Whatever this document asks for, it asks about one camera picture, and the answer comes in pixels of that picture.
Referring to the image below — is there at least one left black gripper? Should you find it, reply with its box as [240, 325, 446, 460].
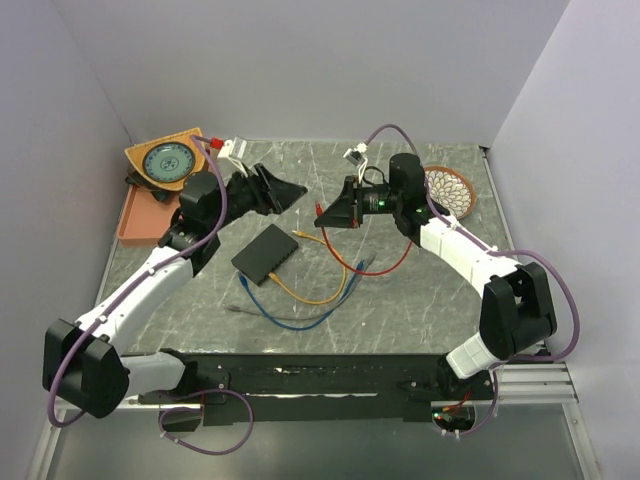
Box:
[207, 163, 308, 232]

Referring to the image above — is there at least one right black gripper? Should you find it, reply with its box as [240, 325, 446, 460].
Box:
[315, 175, 403, 229]

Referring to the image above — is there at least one red ethernet cable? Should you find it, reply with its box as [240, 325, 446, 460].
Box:
[312, 200, 414, 277]

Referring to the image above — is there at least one yellow ethernet cable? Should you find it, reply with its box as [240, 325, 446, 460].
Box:
[267, 228, 349, 304]

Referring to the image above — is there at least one blue ethernet cable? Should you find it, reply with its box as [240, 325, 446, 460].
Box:
[237, 259, 366, 332]

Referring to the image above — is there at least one black network switch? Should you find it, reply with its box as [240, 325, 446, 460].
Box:
[231, 224, 299, 286]

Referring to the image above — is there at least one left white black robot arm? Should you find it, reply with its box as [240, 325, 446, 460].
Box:
[42, 164, 307, 427]

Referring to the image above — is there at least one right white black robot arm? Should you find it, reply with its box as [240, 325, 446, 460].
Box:
[314, 153, 557, 399]

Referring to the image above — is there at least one floral patterned ceramic plate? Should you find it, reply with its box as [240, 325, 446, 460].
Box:
[424, 166, 476, 219]

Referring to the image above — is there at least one blue green ceramic plate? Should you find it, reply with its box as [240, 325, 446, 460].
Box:
[143, 142, 196, 183]

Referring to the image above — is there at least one orange woven basket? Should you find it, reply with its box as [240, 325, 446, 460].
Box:
[125, 128, 206, 192]

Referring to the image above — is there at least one dark bowl under basket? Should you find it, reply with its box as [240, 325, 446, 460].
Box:
[125, 169, 171, 204]

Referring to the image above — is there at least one pink plastic tray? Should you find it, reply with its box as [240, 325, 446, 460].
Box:
[117, 186, 179, 247]

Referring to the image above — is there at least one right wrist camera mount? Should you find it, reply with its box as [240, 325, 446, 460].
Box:
[343, 143, 369, 183]

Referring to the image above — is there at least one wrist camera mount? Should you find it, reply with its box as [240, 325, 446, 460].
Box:
[343, 143, 369, 183]
[209, 136, 248, 177]

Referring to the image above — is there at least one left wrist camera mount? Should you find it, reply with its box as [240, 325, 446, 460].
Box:
[209, 136, 248, 177]

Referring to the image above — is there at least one grey ethernet cable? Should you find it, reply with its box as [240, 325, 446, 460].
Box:
[223, 252, 377, 322]

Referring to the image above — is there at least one aluminium rail frame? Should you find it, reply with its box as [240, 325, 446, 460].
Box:
[24, 145, 601, 480]

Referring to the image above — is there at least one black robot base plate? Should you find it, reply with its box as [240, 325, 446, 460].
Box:
[138, 353, 494, 426]

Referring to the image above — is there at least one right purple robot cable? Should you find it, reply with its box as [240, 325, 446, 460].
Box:
[362, 124, 581, 439]

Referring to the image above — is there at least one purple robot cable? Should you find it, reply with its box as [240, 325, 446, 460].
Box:
[47, 133, 254, 455]
[362, 124, 581, 439]

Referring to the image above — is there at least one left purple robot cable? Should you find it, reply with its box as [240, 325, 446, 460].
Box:
[47, 133, 254, 455]

